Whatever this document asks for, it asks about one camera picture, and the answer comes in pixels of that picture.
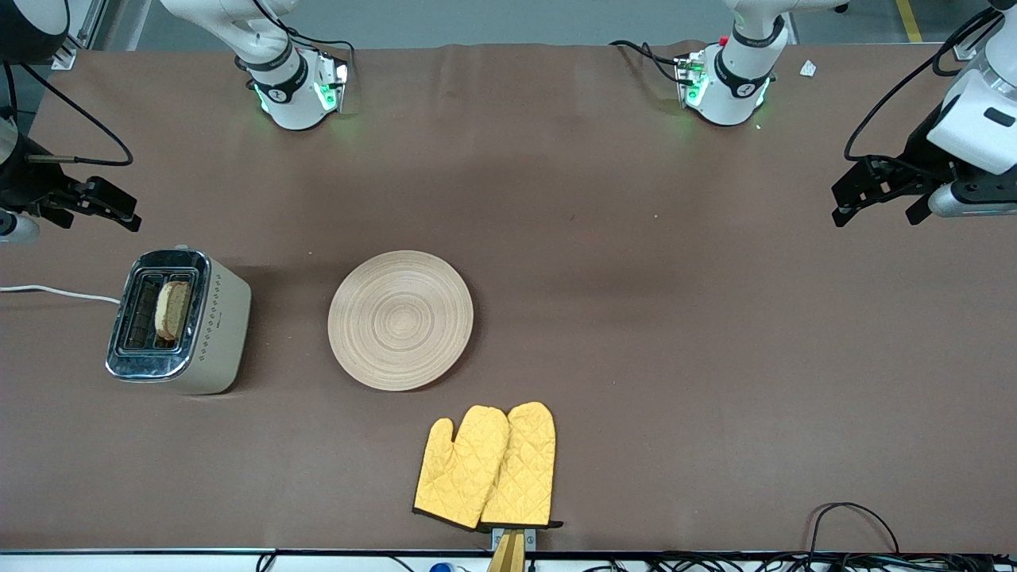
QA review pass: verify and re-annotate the slice of toast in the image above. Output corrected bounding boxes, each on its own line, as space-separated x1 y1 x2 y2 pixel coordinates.
153 280 193 343

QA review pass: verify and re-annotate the round wooden plate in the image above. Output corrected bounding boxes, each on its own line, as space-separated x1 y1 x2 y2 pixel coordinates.
327 250 475 392

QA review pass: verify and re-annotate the beige chrome toaster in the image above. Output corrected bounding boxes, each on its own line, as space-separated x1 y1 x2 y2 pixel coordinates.
105 246 253 396

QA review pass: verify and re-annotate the brown tablecloth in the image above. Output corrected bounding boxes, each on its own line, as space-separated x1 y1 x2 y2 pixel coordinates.
0 42 1017 554

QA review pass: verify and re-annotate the yellow quilted oven mitt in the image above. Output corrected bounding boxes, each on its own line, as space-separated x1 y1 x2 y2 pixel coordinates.
479 401 564 530
412 405 510 531

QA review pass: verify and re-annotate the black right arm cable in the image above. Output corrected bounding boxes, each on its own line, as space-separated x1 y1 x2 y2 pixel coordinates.
4 62 134 168

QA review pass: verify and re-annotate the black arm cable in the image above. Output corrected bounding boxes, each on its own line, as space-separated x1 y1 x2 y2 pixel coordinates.
843 6 1003 164
4 62 134 168

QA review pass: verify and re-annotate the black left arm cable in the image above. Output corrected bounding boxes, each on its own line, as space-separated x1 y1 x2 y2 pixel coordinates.
843 6 1003 164

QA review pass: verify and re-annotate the white toaster power cord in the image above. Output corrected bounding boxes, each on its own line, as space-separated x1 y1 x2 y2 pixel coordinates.
0 284 122 306

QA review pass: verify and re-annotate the black left base cable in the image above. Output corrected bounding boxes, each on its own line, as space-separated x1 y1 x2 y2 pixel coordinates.
609 39 686 85

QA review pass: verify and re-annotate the black base cable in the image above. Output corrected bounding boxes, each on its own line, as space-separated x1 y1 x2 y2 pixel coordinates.
609 39 686 85
253 0 356 66

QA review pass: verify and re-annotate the black right base cable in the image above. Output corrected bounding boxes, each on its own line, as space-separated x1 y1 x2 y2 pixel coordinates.
253 0 356 66

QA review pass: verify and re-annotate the black looped cable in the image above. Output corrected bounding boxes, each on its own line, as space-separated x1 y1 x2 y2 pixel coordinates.
806 501 903 557

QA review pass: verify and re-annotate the black cable bundle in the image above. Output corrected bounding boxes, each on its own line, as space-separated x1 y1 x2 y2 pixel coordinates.
584 551 1017 572

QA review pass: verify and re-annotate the small metal bracket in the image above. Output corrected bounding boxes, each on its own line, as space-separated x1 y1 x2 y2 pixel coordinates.
491 526 538 554

